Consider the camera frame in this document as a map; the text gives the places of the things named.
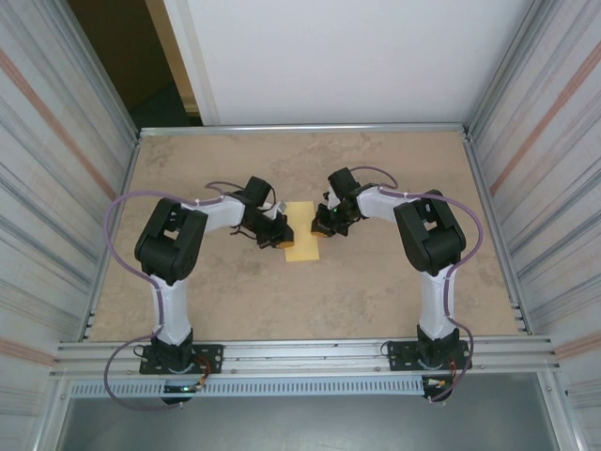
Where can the yellow paper sheet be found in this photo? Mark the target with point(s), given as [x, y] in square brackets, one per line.
[303, 235]

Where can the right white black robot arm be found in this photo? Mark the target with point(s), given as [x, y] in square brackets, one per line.
[434, 235]

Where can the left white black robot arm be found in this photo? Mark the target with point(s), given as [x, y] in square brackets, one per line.
[169, 239]

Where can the small circuit board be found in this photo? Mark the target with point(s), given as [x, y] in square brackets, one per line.
[439, 384]
[183, 388]

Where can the grey metal panel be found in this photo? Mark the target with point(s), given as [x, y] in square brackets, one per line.
[300, 427]

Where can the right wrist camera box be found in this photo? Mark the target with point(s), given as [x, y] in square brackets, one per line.
[332, 198]

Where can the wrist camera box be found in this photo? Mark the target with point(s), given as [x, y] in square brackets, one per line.
[332, 198]
[281, 210]

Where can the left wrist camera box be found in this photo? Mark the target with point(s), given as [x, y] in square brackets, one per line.
[281, 210]

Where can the aluminium rear frame bar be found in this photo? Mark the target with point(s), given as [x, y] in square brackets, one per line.
[300, 129]

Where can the long aluminium mounting rail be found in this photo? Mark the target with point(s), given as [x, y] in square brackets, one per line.
[300, 350]

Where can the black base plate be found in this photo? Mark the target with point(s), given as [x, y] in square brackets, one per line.
[211, 357]

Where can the aluminium table side rail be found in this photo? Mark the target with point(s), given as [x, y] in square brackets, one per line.
[127, 178]
[480, 178]

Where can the white door frame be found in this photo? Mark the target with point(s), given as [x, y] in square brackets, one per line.
[197, 70]

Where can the aluminium corner post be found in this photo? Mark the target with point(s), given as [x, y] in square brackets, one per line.
[503, 70]

